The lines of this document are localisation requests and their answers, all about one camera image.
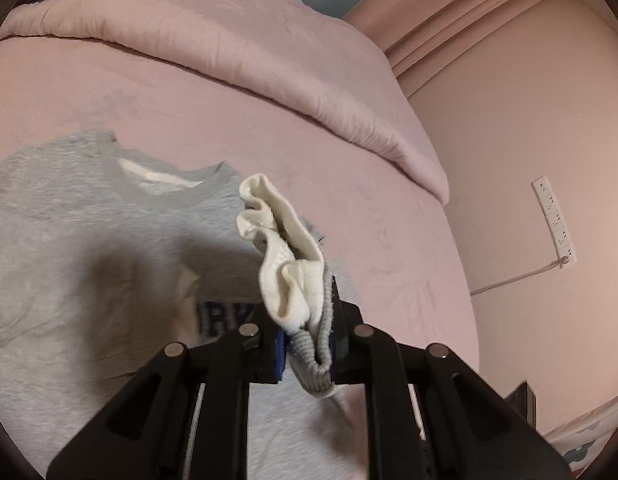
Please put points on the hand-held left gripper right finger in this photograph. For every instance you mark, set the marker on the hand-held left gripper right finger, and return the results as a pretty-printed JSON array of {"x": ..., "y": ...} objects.
[{"x": 346, "y": 345}]

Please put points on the white power strip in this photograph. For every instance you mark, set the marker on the white power strip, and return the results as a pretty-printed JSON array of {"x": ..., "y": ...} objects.
[{"x": 554, "y": 220}]

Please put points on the white garment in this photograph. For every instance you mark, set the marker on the white garment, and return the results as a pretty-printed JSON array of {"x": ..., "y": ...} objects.
[{"x": 239, "y": 125}]

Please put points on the dark box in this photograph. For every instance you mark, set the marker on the dark box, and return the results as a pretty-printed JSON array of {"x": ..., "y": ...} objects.
[{"x": 523, "y": 405}]

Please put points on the patterned cloth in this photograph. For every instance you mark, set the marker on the patterned cloth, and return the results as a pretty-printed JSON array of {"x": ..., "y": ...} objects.
[{"x": 584, "y": 440}]

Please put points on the white and grey sock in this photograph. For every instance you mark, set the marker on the white and grey sock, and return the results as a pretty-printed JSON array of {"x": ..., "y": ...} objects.
[{"x": 289, "y": 260}]

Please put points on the grey sweatshirt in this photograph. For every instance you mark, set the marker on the grey sweatshirt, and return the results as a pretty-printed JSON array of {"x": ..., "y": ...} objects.
[{"x": 89, "y": 220}]

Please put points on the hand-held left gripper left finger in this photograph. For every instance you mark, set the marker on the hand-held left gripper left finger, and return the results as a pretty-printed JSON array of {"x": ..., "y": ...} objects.
[{"x": 280, "y": 355}]

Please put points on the pink duvet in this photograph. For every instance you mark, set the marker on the pink duvet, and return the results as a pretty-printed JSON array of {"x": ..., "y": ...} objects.
[{"x": 214, "y": 35}]

